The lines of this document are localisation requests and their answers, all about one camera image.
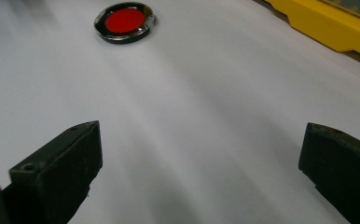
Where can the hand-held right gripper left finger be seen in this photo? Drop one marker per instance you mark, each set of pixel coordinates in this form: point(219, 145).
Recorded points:
point(60, 174)

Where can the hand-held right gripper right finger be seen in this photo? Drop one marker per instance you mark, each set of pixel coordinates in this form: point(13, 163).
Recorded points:
point(343, 168)

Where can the round red blush compact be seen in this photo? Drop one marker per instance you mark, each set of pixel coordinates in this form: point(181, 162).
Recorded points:
point(124, 21)

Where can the yellow plastic tray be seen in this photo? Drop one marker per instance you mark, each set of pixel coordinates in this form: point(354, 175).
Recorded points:
point(330, 25)

